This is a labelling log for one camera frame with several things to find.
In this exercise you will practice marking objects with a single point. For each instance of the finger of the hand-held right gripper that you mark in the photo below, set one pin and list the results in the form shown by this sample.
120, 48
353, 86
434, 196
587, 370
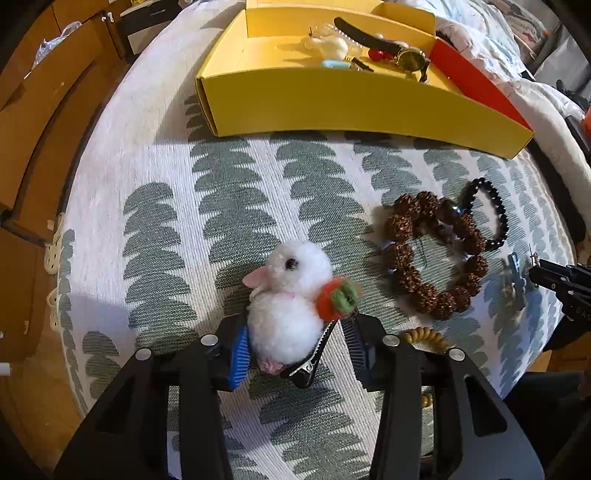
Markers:
558, 274
579, 304

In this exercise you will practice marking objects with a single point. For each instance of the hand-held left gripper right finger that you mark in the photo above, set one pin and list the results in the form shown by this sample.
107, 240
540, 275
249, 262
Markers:
353, 344

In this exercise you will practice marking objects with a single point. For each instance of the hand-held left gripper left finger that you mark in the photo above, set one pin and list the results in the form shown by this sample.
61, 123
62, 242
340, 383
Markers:
238, 360

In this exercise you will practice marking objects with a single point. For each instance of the small blue hair clip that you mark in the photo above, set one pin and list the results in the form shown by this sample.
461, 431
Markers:
515, 277

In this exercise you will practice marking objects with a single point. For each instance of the white fluffy bunny hair clip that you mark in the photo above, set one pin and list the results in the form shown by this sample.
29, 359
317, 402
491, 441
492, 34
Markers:
286, 314

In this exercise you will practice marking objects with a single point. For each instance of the yellow cardboard box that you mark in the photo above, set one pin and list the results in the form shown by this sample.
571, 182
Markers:
323, 106

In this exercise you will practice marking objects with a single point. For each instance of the red bead hair clip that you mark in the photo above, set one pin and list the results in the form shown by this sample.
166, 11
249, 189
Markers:
376, 55

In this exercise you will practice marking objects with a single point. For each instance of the cream bow hair clip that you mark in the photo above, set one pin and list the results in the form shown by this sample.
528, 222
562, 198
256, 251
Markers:
330, 46

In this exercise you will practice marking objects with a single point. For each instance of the pearl hair clip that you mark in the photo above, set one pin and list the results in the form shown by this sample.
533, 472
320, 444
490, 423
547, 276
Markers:
325, 30

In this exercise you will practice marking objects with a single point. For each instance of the small black object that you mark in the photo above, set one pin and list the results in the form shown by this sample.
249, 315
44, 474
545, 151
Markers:
572, 92

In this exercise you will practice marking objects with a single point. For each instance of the white tube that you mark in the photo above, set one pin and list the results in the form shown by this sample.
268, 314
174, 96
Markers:
4, 369

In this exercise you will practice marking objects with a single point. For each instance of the wooden wardrobe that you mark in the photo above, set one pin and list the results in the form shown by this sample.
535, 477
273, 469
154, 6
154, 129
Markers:
18, 277

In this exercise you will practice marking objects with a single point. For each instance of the wooden drawer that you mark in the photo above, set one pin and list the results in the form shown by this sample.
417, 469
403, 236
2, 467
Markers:
46, 198
78, 50
51, 120

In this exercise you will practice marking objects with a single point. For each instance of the dark nightstand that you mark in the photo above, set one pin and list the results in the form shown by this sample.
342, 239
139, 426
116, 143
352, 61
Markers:
147, 23

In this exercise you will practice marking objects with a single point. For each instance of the plastic bag in drawer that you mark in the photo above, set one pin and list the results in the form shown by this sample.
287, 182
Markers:
55, 41

